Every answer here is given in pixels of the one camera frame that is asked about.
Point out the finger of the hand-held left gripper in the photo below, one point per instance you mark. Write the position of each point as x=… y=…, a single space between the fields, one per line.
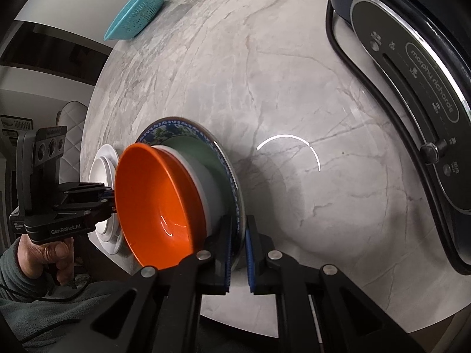
x=86 y=189
x=84 y=206

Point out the white vented appliance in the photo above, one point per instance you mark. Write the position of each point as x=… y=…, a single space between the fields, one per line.
x=16 y=123

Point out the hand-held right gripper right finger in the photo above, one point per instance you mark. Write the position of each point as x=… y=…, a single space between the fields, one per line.
x=252 y=255

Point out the orange bowl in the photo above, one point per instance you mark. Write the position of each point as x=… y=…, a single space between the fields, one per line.
x=154 y=198

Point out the dark blue electric cooker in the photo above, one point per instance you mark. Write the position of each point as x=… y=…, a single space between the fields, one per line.
x=423 y=62

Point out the teal plastic colander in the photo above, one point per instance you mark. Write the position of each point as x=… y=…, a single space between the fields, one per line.
x=136 y=14

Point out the person's left forearm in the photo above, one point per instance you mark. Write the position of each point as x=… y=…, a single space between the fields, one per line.
x=55 y=320

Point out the large pale blue plate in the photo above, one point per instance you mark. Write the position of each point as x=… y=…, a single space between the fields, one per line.
x=92 y=171

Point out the blue patterned bowl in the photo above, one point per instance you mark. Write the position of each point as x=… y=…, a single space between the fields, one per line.
x=195 y=147

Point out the person's left hand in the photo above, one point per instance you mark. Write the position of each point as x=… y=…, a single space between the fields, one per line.
x=40 y=255

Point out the white bowl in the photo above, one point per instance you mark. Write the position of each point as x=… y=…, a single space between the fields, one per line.
x=206 y=191

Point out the light grey quilted chair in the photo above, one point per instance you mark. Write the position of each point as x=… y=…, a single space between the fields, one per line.
x=71 y=123

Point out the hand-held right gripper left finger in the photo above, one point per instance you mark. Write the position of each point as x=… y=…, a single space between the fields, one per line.
x=226 y=252

